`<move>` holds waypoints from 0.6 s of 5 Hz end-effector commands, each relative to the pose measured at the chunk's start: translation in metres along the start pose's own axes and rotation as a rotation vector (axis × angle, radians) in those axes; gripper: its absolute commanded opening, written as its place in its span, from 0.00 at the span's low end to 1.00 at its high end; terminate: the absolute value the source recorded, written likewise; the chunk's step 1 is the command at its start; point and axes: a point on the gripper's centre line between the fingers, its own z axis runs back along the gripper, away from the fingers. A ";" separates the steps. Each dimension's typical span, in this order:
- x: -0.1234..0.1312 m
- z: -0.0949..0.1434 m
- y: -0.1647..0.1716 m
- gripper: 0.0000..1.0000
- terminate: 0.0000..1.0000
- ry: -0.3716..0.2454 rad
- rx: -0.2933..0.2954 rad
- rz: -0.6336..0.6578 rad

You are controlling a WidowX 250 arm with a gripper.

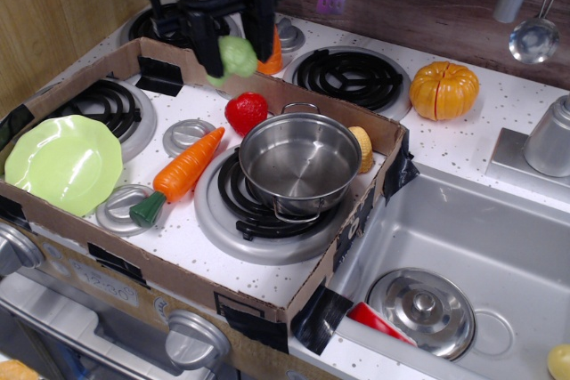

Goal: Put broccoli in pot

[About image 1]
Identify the light green toy broccoli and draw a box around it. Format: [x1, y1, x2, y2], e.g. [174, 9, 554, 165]
[207, 36, 257, 87]

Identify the stainless steel pot lid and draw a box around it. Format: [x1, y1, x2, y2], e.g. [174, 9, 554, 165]
[366, 268, 476, 360]

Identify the orange toy carrot tip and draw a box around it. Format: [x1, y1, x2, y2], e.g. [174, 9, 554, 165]
[256, 26, 283, 75]

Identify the grey back stove knob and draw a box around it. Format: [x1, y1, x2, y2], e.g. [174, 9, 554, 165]
[277, 18, 305, 53]

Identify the grey stove knob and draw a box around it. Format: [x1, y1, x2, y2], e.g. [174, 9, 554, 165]
[162, 119, 216, 158]
[277, 18, 305, 53]
[95, 184, 152, 237]

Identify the black back left burner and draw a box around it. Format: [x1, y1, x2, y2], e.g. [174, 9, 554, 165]
[119, 8, 242, 49]

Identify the black burner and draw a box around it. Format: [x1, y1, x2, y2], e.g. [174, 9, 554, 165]
[119, 8, 242, 49]
[45, 77, 158, 163]
[194, 146, 353, 266]
[283, 46, 411, 121]

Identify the red toy strawberry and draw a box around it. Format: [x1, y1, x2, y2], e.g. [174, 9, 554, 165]
[224, 92, 268, 137]

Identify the grey stove top knob upper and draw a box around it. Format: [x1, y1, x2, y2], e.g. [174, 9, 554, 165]
[162, 119, 216, 158]

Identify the black front left burner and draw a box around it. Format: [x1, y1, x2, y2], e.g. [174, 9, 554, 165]
[45, 77, 158, 163]

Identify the black back right burner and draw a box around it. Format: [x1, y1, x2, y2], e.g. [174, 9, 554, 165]
[283, 46, 411, 121]

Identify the orange toy carrot green stem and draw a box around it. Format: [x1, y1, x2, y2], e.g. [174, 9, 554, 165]
[129, 127, 225, 228]

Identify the yellow toy corn cob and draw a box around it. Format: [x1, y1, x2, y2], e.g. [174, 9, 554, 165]
[349, 126, 373, 174]

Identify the black front right burner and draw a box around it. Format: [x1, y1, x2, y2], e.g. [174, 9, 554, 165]
[194, 146, 353, 266]

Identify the light green plastic plate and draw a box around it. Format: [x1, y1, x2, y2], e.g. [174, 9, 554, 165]
[4, 115, 123, 216]

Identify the orange toy pumpkin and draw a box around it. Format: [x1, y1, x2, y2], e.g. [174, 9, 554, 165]
[409, 61, 480, 121]

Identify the grey stove top knob lower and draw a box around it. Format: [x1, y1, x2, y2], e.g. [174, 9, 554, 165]
[95, 184, 152, 237]

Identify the brown cardboard fence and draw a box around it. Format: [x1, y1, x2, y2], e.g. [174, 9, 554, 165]
[1, 38, 413, 351]

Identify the hanging metal ladle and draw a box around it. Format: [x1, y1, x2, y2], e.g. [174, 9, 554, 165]
[509, 0, 560, 65]

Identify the grey oven knob left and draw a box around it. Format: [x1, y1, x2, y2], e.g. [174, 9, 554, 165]
[0, 223, 45, 276]

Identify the grey oven knob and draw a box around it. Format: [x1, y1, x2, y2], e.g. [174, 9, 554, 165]
[0, 223, 45, 276]
[165, 310, 231, 370]

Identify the red toy pepper piece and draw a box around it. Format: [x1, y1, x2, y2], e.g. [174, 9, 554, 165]
[347, 302, 418, 347]

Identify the grey oven knob right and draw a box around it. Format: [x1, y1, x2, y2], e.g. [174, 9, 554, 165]
[165, 310, 231, 370]

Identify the grey toy faucet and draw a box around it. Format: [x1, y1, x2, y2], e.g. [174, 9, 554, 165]
[493, 0, 569, 179]

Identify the grey sink basin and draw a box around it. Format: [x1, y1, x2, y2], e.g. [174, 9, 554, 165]
[330, 166, 569, 379]

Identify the orange toy bread corner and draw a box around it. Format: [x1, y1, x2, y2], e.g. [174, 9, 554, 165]
[0, 360, 39, 380]

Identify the pale yellow toy potato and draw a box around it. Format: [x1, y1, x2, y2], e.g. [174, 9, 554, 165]
[547, 344, 570, 380]

